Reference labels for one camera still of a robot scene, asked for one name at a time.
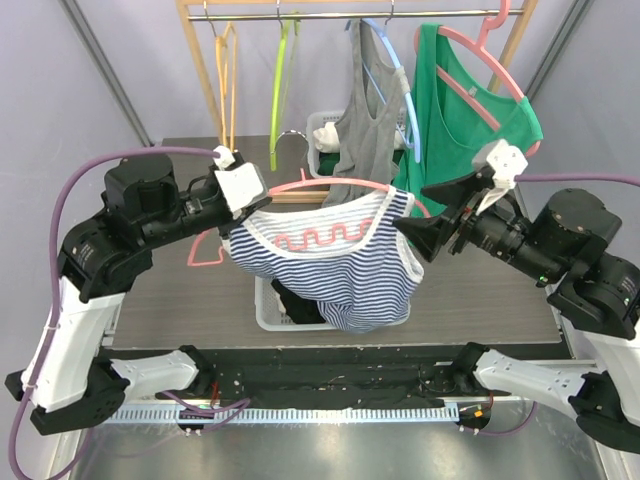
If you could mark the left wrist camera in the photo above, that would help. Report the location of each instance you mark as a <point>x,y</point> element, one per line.
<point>241,182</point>

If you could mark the lime green hanger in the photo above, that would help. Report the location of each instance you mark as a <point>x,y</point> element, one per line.
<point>288,42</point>

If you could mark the black tank top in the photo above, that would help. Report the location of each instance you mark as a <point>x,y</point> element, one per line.
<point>301,311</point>

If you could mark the white plastic laundry basket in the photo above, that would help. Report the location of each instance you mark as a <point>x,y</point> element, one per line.
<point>270,314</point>

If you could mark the green tank top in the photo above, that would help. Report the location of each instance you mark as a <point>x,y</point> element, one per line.
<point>451,132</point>

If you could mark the white slotted cable duct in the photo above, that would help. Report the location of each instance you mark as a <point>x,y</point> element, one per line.
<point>170,413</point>

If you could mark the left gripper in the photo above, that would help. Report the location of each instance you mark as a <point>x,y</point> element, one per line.
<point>230,223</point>

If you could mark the wooden clothes rack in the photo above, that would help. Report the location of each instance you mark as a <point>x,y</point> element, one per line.
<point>492,20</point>

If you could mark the yellow plastic hanger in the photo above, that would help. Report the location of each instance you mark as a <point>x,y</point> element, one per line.
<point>226,48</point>

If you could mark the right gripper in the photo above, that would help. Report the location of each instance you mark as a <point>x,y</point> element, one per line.
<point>460,226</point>

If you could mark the blue white striped tank top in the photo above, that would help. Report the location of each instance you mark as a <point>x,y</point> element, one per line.
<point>358,285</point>

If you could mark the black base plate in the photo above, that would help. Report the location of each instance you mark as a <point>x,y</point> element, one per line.
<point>333,378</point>

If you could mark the grey tank top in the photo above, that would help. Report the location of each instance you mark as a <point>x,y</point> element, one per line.
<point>367,126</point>

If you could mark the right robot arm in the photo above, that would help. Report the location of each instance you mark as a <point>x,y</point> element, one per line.
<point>565,248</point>

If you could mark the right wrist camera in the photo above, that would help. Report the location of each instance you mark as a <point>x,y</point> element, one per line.
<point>505,163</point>

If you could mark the white cloth in back basket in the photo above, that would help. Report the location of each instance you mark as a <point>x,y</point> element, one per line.
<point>326,139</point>

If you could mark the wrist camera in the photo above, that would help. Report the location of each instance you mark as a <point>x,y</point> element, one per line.
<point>241,182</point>
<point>505,163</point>

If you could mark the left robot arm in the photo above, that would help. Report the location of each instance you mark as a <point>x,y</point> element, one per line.
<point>71,384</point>

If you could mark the blue plastic hanger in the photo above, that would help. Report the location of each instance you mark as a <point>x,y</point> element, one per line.
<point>411,135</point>

